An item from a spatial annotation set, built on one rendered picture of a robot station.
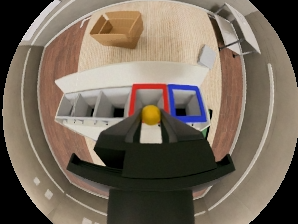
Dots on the blue square funnel rim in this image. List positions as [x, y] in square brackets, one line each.
[186, 119]

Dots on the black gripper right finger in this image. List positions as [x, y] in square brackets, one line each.
[175, 130]

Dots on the brown cardboard box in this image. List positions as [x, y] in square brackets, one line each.
[115, 28]

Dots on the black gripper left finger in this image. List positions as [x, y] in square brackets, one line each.
[125, 129]

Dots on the yellow ball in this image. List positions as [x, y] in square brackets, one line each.
[151, 115]

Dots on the red square band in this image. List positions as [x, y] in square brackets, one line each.
[148, 86]

